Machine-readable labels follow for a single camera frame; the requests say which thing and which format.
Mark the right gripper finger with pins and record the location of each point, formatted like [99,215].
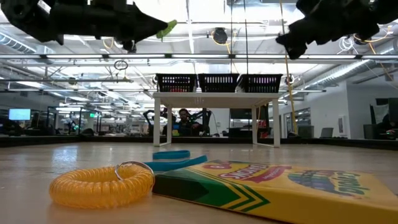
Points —
[300,31]
[297,49]

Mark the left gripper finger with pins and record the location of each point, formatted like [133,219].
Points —
[130,45]
[140,23]

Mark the blue silicone band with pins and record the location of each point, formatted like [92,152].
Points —
[174,165]
[171,155]

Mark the yellow crayon box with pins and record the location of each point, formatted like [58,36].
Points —
[280,193]

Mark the orange coil wristband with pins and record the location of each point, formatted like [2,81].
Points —
[93,189]

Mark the black background robot arm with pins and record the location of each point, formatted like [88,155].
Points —
[205,119]

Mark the grey bin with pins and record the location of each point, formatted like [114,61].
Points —
[306,131]

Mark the grey laptop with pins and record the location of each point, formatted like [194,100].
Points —
[326,132]

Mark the person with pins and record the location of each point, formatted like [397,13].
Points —
[185,123]
[387,126]

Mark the computer monitor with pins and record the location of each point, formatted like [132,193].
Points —
[19,114]

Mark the black metal table frame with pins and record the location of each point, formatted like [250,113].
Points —
[93,140]

